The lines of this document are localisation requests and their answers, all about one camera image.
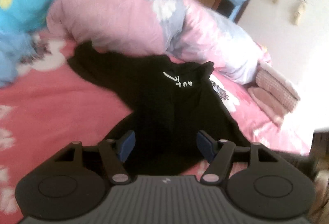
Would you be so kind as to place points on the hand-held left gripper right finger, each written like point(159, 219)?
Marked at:
point(205, 147)

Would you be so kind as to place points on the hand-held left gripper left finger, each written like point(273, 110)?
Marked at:
point(127, 147)

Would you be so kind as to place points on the black garment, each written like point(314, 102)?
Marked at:
point(164, 111)

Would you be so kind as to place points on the folded pink towels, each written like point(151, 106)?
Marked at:
point(264, 106)

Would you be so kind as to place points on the pink floral bedsheet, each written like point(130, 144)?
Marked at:
point(51, 111)

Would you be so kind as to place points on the pink folded towel stack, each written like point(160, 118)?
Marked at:
point(275, 85)

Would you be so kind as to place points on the dark furniture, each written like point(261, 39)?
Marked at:
point(321, 144)

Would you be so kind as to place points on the pink floral quilt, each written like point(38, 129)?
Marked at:
point(115, 21)

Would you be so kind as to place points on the light blue cloth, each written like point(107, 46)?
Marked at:
point(10, 59)

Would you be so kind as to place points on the wall hook rack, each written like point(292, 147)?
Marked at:
point(298, 11)

